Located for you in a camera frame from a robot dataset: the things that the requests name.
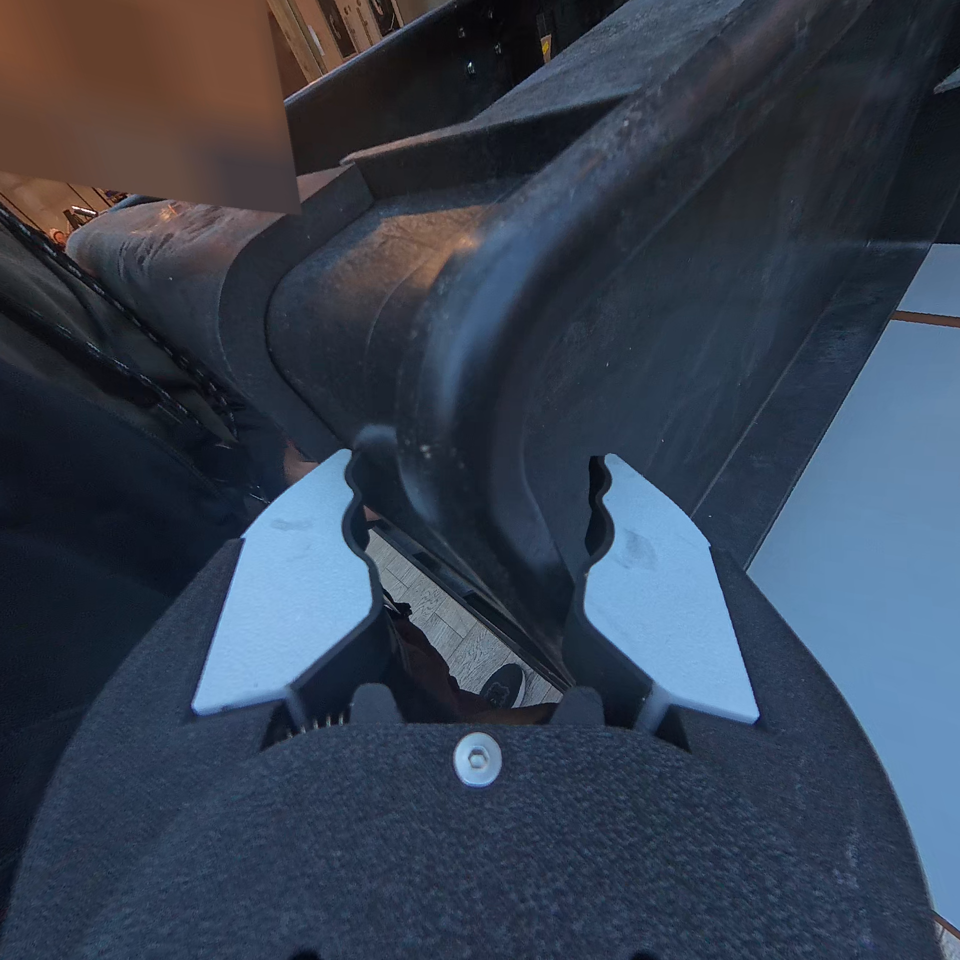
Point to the person's black shoe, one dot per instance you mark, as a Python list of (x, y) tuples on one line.
[(501, 686)]

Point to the orange tape strip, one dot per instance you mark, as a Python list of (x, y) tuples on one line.
[(926, 319)]

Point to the white desk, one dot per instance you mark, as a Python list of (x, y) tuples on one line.
[(862, 525)]

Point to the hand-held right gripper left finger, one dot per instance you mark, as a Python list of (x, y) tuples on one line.
[(292, 585)]

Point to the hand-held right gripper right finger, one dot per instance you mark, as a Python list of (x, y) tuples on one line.
[(660, 600)]

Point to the large black plastic bin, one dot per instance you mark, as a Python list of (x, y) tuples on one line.
[(675, 285)]

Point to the dark wall poster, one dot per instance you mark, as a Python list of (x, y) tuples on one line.
[(335, 26)]

